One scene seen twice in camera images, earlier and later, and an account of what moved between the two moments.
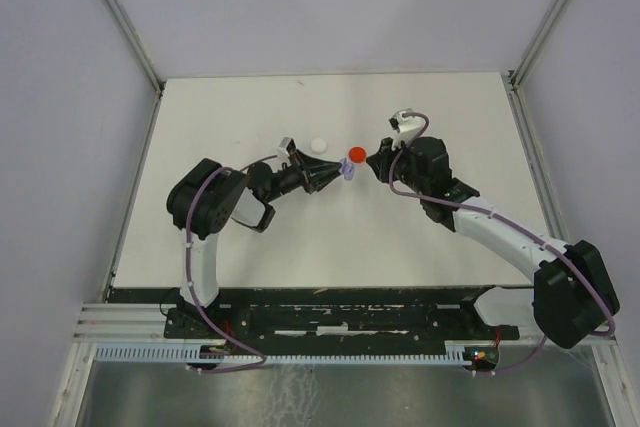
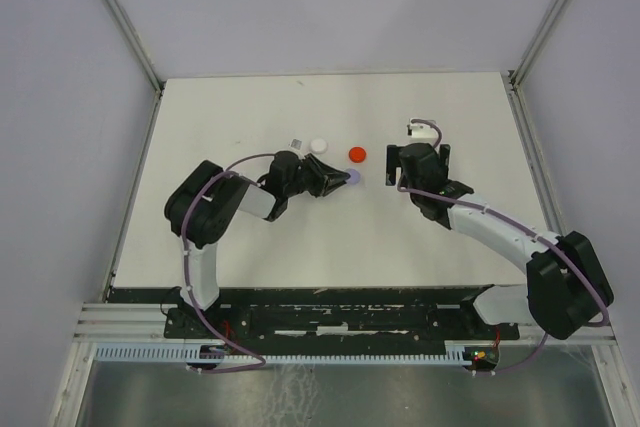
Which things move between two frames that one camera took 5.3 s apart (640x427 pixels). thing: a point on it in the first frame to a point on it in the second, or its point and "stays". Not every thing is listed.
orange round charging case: (357, 154) stays
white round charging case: (318, 145) stays
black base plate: (352, 313) stays
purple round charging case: (347, 168) to (355, 176)
